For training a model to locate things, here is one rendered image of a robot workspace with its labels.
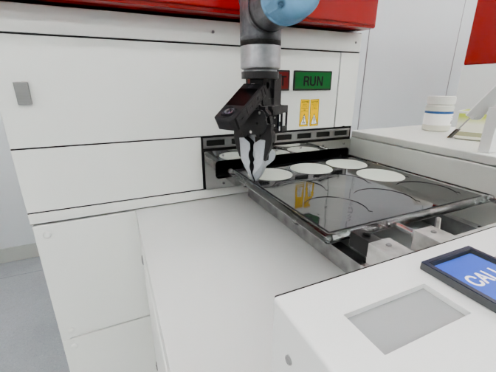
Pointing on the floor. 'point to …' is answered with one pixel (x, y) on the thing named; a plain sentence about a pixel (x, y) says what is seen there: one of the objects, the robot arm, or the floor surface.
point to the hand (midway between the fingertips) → (252, 175)
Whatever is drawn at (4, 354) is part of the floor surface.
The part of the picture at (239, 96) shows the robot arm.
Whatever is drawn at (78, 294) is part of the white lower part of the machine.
